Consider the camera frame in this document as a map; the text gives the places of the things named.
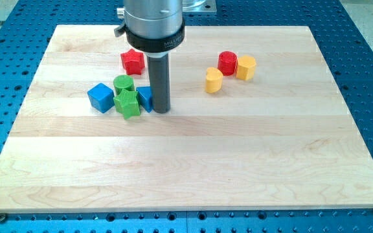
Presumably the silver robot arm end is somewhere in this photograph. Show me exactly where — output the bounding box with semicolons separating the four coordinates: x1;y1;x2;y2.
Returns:
114;0;185;58

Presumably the yellow heart block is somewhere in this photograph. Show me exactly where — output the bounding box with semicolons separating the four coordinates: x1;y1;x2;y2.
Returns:
205;67;223;93

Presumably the yellow hexagon block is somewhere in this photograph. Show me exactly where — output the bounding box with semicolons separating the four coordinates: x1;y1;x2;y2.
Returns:
236;55;256;81

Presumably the blue triangle block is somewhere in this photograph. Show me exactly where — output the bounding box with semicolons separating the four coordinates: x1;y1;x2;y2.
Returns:
136;86;153;113

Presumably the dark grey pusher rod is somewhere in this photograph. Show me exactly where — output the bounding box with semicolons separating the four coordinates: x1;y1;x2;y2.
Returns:
147;54;170;113

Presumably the green star block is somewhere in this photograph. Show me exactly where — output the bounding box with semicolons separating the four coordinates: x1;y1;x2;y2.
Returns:
113;89;141;120

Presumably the red cylinder block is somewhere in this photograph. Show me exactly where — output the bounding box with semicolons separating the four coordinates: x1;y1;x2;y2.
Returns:
218;51;237;76

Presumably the green cylinder block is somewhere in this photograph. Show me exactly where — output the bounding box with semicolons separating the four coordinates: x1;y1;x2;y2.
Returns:
113;74;135;95

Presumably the red star block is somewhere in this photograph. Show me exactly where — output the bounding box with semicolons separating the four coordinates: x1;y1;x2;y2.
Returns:
120;49;145;75

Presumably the blue cube block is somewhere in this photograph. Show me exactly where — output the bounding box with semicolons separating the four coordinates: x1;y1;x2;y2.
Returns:
87;83;114;113

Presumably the wooden board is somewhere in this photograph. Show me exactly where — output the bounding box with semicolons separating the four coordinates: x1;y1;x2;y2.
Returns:
0;25;373;213

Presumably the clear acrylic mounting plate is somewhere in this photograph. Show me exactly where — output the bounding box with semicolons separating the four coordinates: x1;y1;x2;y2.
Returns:
182;0;217;15

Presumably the blue perforated metal table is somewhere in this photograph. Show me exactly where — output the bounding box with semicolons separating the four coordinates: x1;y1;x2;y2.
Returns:
0;1;373;232

